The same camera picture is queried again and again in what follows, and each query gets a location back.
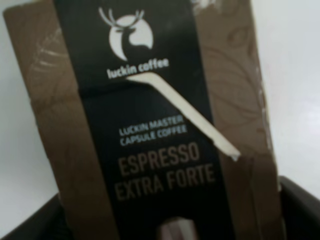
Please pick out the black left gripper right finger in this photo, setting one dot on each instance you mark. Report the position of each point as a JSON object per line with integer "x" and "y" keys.
{"x": 301, "y": 211}

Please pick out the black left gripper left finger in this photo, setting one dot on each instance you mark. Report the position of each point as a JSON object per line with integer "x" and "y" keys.
{"x": 48, "y": 223}

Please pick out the brown black coffee capsule box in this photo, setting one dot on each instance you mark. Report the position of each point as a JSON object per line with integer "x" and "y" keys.
{"x": 152, "y": 116}

